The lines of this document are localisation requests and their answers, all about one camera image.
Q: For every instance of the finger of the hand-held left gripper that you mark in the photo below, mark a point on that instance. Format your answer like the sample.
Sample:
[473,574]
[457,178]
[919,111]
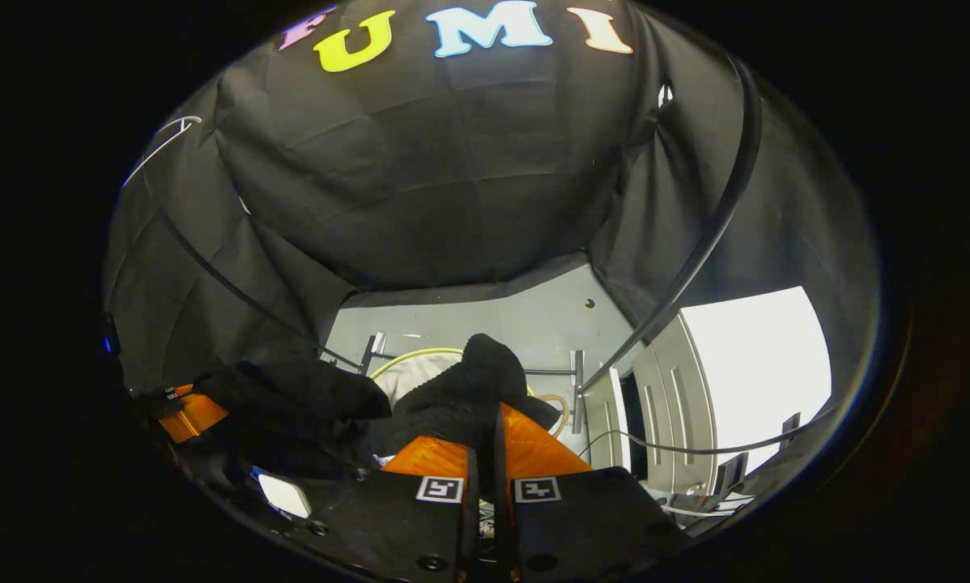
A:
[197,414]

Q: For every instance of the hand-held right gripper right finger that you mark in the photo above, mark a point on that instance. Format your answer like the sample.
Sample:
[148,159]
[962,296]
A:
[501,486]

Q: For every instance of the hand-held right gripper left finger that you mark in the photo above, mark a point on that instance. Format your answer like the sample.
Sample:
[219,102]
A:
[470,518]

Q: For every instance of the black jacket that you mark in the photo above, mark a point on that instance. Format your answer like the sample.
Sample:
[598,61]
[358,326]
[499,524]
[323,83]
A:
[453,397]

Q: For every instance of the white hanger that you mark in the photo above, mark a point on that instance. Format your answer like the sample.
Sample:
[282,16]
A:
[157,146]

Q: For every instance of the black metal clothes rack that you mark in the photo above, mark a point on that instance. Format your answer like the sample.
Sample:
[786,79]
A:
[720,210]

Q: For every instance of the white paper garment tag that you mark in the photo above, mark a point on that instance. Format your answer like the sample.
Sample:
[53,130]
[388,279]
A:
[284,495]

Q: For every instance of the white cabinet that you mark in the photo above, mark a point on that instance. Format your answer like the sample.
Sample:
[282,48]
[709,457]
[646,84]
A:
[671,405]

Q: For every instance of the black backdrop cloth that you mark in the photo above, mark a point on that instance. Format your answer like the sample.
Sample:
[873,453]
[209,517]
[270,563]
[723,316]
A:
[453,162]

